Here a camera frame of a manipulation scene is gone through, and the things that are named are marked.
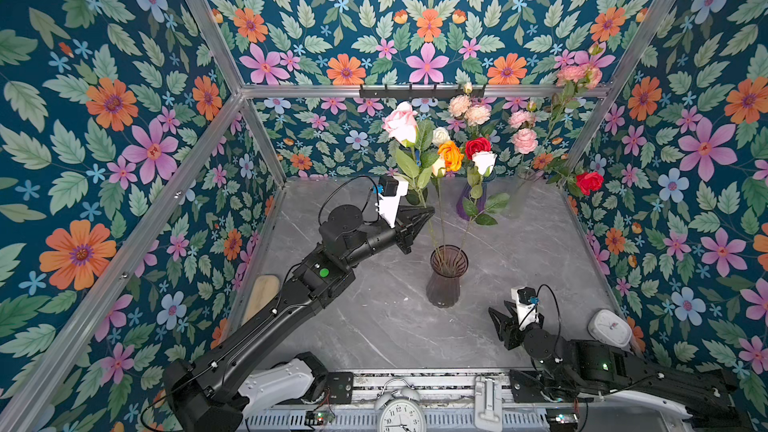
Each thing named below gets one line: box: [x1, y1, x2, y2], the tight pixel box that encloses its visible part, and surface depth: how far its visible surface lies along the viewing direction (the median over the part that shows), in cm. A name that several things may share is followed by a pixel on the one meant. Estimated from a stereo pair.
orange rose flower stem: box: [438, 141, 465, 172], surface depth 70 cm
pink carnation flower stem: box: [508, 100, 539, 157], surface depth 89 cm
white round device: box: [587, 309, 633, 349], surface depth 82 cm
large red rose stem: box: [465, 137, 491, 160], surface depth 70 cm
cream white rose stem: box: [432, 157, 446, 249], surface depth 69 cm
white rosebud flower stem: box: [432, 126, 451, 146], surface depth 75 cm
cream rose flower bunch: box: [448, 82, 491, 139], surface depth 88 cm
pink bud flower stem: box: [542, 42, 604, 163], surface depth 86 cm
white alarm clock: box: [375, 378, 427, 432], surface depth 69 cm
